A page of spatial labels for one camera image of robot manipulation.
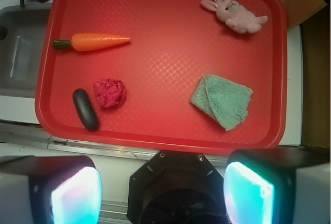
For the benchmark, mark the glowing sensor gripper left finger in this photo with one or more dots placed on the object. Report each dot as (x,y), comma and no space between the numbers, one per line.
(50,189)

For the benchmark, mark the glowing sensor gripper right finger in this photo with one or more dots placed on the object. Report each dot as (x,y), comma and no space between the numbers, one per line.
(278,185)

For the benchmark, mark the orange plastic carrot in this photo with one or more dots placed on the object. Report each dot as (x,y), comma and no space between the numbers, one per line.
(82,42)

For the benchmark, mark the black oblong eggplant toy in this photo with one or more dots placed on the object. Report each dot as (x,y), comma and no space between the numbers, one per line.
(85,110)

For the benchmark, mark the green folded cloth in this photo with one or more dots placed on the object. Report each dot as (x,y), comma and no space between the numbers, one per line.
(222,100)

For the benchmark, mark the crumpled red paper ball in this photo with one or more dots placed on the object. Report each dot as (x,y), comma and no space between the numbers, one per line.
(109,93)

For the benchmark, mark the grey toy sink basin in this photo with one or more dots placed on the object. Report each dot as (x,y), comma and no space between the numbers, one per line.
(23,32)

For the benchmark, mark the red plastic tray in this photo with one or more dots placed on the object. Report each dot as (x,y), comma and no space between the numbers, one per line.
(165,61)

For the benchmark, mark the pink plush bunny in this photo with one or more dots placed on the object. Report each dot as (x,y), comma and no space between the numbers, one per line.
(235,16)

